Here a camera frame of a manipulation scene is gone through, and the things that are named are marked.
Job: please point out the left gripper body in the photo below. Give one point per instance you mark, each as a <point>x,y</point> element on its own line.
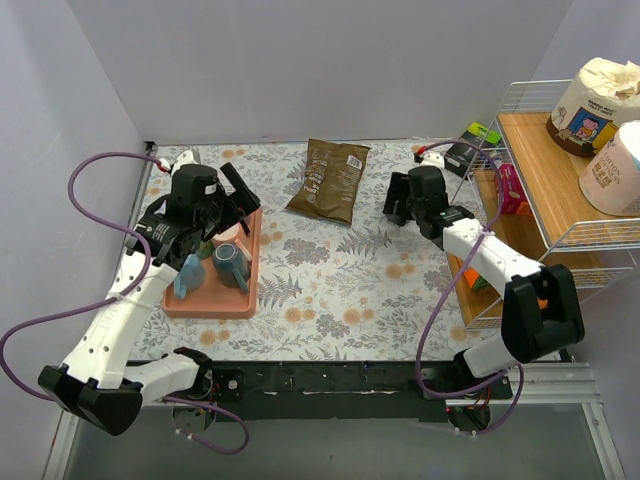
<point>232,207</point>

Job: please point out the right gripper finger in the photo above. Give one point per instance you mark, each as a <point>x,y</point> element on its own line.
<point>398,212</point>
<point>397,194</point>

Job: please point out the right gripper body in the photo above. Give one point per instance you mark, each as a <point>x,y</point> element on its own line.
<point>400,198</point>

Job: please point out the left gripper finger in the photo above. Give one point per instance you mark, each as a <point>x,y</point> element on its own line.
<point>240,187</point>
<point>234,210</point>

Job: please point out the dark teal faceted mug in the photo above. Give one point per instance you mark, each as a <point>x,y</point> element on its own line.
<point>232,267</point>

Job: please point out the pink mug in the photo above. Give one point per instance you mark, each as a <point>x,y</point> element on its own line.
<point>234,235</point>

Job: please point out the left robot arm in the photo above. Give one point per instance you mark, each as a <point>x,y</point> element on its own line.
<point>94,381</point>

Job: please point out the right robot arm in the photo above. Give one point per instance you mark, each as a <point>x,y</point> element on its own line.
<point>541,313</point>

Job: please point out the green mug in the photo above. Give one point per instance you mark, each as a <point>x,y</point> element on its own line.
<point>205,250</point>

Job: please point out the black green box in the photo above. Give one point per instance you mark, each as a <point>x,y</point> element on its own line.
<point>477,144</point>

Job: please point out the brown snack bag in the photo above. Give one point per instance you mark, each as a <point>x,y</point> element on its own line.
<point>331,181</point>

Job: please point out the magenta tissue pack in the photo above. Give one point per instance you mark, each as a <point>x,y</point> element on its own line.
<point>514,200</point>

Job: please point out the salmon pink tray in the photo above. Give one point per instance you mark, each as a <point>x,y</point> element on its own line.
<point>213,299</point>

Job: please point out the orange green sponge pack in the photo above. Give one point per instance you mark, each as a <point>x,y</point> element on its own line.
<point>475,281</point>

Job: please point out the pink toilet paper roll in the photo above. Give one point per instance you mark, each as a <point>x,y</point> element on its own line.
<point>610,182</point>

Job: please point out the cartoon toilet paper roll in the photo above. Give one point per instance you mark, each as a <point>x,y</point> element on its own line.
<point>602,96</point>

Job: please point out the white wire shelf rack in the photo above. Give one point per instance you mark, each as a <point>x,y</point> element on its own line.
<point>563,227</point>

